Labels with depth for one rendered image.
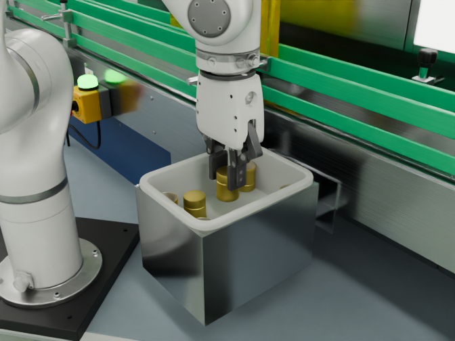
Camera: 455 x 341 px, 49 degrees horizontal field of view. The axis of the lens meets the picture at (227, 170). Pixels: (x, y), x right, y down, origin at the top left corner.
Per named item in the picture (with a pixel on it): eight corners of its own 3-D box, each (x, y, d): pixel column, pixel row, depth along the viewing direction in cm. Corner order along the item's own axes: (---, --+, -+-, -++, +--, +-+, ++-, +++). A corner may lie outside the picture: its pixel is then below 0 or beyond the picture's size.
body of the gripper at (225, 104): (275, 65, 65) (271, 143, 71) (225, 49, 72) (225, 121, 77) (230, 76, 61) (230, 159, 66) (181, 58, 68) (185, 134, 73)
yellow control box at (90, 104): (112, 119, 118) (109, 88, 114) (83, 126, 114) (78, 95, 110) (99, 110, 123) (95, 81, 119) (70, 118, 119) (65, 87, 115)
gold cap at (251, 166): (235, 160, 86) (234, 182, 88) (235, 170, 83) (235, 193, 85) (255, 160, 86) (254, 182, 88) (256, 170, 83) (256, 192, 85)
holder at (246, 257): (332, 251, 86) (342, 172, 79) (204, 327, 71) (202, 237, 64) (265, 209, 98) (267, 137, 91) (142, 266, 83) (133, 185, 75)
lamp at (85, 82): (101, 88, 115) (100, 76, 113) (83, 93, 112) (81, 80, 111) (93, 83, 118) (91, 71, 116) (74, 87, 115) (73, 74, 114)
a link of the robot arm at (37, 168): (-25, 199, 79) (-69, 49, 68) (36, 148, 95) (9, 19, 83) (45, 207, 77) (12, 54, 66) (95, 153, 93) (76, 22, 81)
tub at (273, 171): (317, 223, 79) (321, 175, 75) (203, 283, 67) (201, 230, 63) (244, 181, 91) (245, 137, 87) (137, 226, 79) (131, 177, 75)
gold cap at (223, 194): (225, 204, 74) (225, 178, 72) (210, 195, 77) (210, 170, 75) (244, 197, 76) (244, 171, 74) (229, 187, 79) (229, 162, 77)
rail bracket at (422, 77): (442, 128, 82) (460, 47, 76) (418, 139, 78) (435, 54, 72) (420, 120, 85) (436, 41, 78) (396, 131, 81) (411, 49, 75)
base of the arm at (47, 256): (64, 320, 82) (43, 226, 73) (-31, 294, 87) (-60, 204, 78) (121, 250, 98) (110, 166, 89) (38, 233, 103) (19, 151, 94)
